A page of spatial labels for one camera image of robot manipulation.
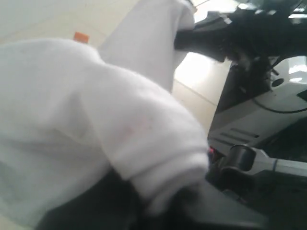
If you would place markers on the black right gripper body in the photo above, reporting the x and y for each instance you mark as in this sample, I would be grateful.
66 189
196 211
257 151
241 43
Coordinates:
270 32

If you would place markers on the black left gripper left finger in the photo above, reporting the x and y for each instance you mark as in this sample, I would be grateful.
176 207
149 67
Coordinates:
111 204

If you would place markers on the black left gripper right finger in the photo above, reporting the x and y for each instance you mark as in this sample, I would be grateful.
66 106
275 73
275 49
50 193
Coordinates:
203 207

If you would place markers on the white t-shirt red print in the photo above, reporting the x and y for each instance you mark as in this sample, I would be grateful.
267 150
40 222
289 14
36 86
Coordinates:
71 113

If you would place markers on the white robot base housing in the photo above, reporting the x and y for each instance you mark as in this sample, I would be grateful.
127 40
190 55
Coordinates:
248 113

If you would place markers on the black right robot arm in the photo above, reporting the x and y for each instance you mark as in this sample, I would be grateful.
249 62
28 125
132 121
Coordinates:
257 69

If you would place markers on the orange tape marker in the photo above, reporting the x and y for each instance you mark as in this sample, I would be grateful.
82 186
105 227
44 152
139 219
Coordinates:
81 37

